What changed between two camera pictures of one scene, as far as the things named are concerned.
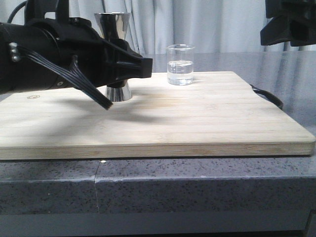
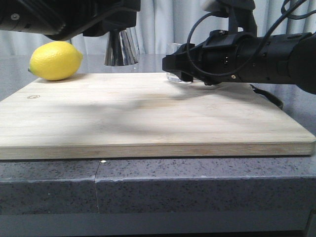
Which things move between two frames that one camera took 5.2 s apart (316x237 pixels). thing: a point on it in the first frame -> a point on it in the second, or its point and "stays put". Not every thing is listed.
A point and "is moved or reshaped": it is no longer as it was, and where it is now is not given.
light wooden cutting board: [220, 114] stays put
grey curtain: [228, 25] stays put
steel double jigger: [114, 24] is moved or reshaped
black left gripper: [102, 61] -> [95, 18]
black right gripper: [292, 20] -> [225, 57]
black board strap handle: [269, 97] stays put
